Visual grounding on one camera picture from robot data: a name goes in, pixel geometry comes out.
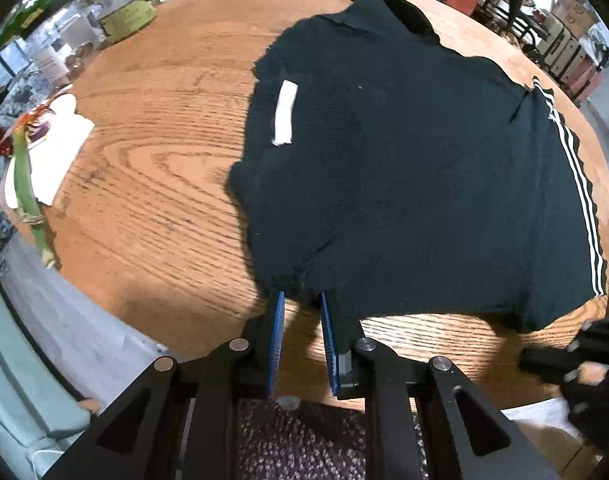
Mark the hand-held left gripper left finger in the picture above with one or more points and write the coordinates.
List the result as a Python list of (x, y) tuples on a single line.
[(276, 340)]

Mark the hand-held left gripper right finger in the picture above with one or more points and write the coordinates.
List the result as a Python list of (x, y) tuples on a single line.
[(328, 345)]

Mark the black sweater with white stripes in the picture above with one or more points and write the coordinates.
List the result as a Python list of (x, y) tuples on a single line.
[(384, 160)]

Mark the person's right hand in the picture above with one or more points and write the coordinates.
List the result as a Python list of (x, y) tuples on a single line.
[(586, 375)]

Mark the wooden crate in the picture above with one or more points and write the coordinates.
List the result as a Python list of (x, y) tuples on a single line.
[(566, 57)]

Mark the cardboard box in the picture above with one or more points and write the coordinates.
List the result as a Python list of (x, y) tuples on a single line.
[(575, 7)]

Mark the pale green chair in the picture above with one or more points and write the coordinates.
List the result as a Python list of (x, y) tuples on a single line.
[(19, 390)]

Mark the white paper napkin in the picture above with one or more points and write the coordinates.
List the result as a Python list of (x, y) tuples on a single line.
[(59, 150)]

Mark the green flower stem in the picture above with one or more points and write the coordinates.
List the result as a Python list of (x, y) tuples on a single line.
[(27, 185)]

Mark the glass jar with green label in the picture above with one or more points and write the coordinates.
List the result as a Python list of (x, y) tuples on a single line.
[(127, 15)]

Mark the clear glass jar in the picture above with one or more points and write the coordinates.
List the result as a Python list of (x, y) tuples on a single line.
[(67, 40)]

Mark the green bottle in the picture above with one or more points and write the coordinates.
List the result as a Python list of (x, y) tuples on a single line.
[(22, 17)]

